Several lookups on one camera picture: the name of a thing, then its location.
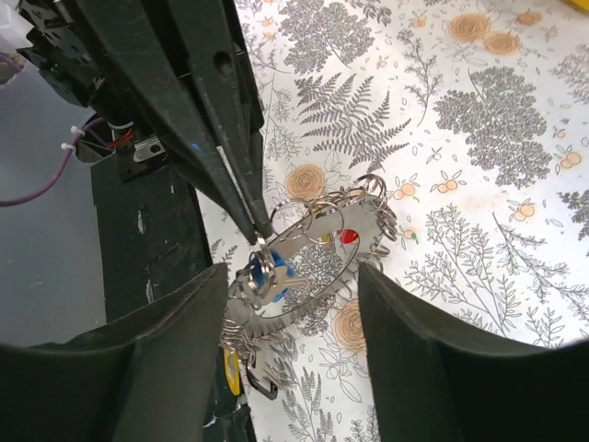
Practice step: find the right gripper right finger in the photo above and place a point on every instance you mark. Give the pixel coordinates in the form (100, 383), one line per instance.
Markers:
(436, 378)

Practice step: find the yellow key tag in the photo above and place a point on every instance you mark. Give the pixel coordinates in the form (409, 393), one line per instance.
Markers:
(232, 371)

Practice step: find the red key tag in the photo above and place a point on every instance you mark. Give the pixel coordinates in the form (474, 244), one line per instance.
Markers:
(348, 236)

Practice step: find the blue key tag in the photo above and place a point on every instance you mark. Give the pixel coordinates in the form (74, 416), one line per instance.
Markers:
(269, 272)

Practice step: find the metal disc with keyrings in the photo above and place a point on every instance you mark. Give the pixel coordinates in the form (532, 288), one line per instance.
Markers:
(311, 246)

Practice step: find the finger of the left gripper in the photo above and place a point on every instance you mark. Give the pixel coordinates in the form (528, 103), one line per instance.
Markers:
(222, 75)

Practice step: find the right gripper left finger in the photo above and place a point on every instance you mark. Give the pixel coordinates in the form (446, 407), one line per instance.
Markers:
(144, 377)

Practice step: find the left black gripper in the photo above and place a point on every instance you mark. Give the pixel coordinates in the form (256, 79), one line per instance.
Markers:
(140, 76)

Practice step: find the silver key with blue tag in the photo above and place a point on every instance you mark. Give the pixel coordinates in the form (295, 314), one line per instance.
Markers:
(246, 287)

